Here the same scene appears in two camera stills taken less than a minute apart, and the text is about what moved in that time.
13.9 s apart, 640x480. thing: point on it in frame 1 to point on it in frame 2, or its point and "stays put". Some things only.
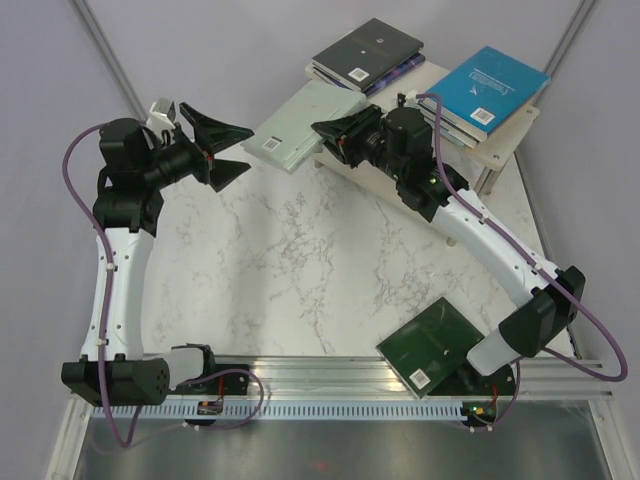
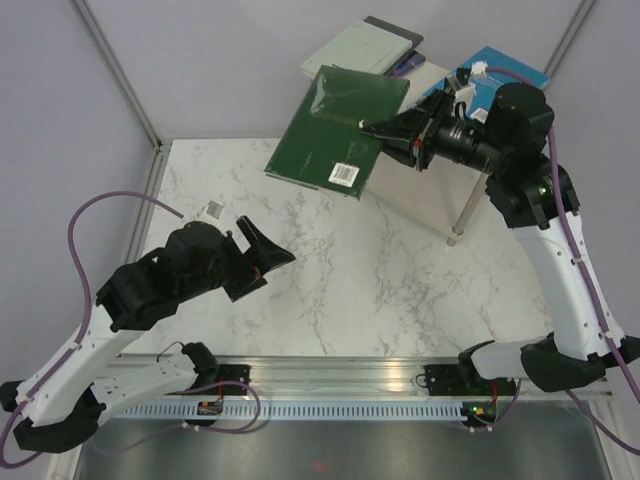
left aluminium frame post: x=94 y=34 stays put
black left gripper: x=211 y=136 to x=262 y=253
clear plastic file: x=289 y=136 to x=362 y=46
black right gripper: x=350 y=129 to x=416 y=126
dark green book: x=429 y=348 to x=323 y=145
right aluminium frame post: x=568 y=38 stays put
